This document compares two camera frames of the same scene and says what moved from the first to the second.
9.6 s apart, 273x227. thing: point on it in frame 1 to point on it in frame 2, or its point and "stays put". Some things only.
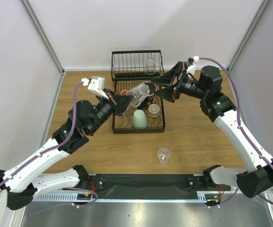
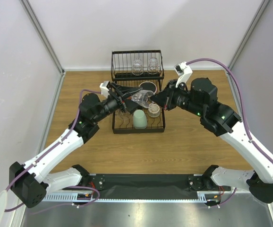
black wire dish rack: [132, 72] stays put
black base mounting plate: [111, 186] stays put
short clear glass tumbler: [154, 110] stays put
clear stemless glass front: [140, 91] to [137, 68]
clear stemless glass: [163, 154] to [142, 98]
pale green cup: [140, 120] stays put
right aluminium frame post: [260, 9] stays put
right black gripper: [177, 82] to [170, 97]
